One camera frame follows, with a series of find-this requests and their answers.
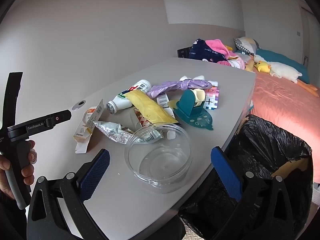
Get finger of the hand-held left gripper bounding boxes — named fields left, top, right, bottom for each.
left=46, top=109, right=72, bottom=127

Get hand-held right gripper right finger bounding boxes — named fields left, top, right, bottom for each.
left=211, top=146, right=307, bottom=240

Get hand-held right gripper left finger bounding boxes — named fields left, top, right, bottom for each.
left=26, top=149, right=110, bottom=240

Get clear glass bowl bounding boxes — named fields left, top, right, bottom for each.
left=124, top=122, right=193, bottom=194

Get purple plastic bag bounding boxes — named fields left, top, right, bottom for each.
left=146, top=79, right=209, bottom=99

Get person's left hand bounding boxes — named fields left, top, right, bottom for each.
left=0, top=140, right=38, bottom=200

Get orange white carton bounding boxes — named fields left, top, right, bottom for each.
left=73, top=106, right=100, bottom=153

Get crumpled silver wrapper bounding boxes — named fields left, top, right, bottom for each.
left=93, top=121, right=163, bottom=145

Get white plastic bottle red print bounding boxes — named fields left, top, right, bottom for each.
left=106, top=79, right=152, bottom=115

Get red white small box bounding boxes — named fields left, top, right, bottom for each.
left=134, top=107, right=152, bottom=128

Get pink white block toy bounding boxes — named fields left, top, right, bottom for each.
left=204, top=86, right=220, bottom=110

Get teal fish-shaped holder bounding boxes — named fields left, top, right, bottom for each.
left=167, top=89, right=214, bottom=131

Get yellow plastic packet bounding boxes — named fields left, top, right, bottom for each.
left=129, top=90, right=179, bottom=125

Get bed with pink sheet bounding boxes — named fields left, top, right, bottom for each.
left=246, top=71, right=320, bottom=183

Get white pink clothes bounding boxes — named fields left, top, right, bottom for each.
left=225, top=52, right=250, bottom=70

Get yellow duck plush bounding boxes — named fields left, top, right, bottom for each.
left=254, top=61, right=272, bottom=74

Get white goose plush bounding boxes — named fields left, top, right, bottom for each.
left=254, top=55, right=318, bottom=92

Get navy printed garment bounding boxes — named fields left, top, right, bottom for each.
left=189, top=39, right=229, bottom=64

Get pink towel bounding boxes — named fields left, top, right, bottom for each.
left=205, top=39, right=234, bottom=57

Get teal pillow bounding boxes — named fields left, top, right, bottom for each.
left=255, top=49, right=307, bottom=68

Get grey checked pillow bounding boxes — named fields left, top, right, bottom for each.
left=234, top=37, right=260, bottom=55

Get black switch panel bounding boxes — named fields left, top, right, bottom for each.
left=177, top=47, right=193, bottom=59

